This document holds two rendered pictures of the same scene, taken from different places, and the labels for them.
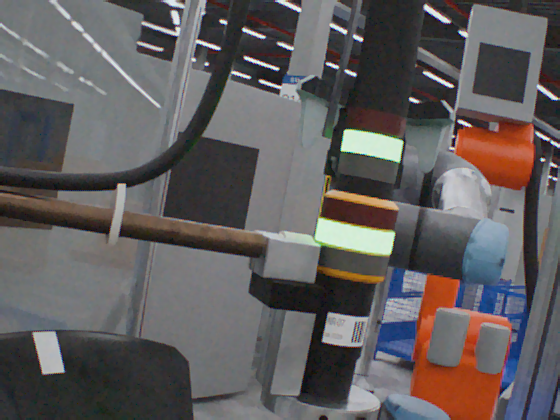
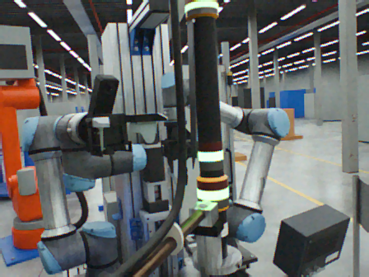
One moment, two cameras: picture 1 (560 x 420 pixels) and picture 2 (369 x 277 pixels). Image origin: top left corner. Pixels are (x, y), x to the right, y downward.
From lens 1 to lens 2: 0.35 m
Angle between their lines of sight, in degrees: 46
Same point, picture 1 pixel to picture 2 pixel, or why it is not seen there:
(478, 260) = (138, 162)
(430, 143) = (150, 130)
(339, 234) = (219, 194)
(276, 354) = (217, 252)
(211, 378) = not seen: outside the picture
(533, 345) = (127, 180)
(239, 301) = not seen: outside the picture
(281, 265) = (213, 218)
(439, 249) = (122, 164)
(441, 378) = (30, 200)
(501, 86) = (15, 63)
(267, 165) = not seen: outside the picture
